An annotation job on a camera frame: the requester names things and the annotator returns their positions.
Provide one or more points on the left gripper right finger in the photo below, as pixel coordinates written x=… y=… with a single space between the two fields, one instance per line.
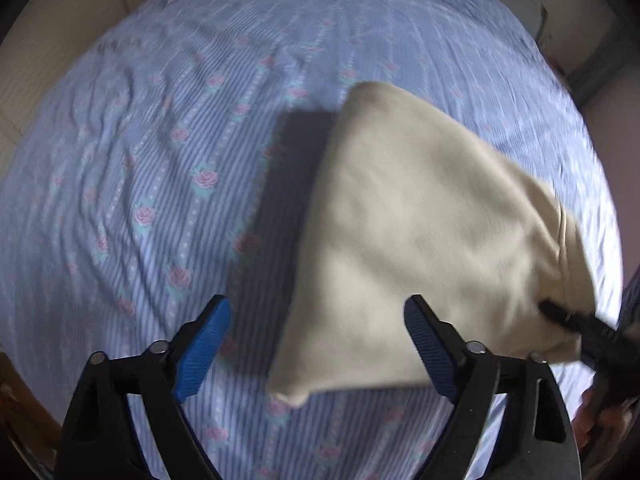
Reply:
x=535 y=438

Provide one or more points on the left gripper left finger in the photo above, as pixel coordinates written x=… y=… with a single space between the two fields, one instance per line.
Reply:
x=99 y=439

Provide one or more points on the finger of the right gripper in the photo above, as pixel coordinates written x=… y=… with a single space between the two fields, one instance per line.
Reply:
x=569 y=320

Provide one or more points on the blue floral bed sheet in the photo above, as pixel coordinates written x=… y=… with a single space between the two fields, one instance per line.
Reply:
x=174 y=162

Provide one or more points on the cream pants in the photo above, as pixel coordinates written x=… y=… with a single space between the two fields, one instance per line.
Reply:
x=408 y=202

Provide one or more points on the right hand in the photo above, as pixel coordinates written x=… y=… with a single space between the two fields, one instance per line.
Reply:
x=613 y=422

